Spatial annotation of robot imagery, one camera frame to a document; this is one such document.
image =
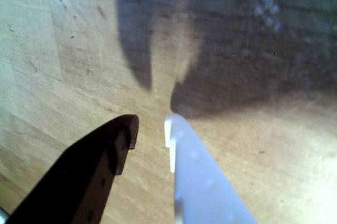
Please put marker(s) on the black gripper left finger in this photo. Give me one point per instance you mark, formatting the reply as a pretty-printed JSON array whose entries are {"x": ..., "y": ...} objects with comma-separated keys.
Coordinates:
[{"x": 76, "y": 176}]

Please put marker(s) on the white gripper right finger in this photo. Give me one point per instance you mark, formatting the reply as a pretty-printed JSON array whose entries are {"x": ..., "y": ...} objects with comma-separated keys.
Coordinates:
[{"x": 200, "y": 182}]

